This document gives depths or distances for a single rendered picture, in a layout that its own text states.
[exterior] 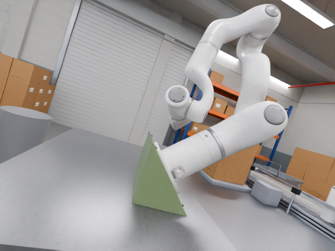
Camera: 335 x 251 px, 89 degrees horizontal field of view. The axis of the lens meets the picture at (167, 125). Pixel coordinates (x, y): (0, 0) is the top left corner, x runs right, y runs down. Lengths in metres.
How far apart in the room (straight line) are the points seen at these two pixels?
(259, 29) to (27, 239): 0.86
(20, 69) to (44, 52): 1.79
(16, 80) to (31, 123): 1.39
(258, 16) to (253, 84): 0.24
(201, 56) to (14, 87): 3.12
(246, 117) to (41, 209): 0.58
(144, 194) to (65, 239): 0.21
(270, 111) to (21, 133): 2.13
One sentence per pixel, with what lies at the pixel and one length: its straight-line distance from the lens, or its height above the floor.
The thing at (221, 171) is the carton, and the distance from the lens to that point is 1.03.
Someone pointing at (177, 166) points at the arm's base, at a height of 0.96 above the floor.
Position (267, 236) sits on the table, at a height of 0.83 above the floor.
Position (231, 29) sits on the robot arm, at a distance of 0.81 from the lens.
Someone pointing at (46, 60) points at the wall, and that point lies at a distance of 5.14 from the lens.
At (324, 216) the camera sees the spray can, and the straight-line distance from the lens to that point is 1.14.
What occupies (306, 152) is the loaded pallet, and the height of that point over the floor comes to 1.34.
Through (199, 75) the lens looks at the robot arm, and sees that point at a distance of 0.66.
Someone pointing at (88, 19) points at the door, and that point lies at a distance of 5.12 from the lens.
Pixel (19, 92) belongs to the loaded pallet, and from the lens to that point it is 3.47.
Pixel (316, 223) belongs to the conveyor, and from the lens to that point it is 1.13.
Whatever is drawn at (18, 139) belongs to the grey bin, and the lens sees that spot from 2.26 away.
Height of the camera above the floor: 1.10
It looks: 3 degrees down
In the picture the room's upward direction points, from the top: 19 degrees clockwise
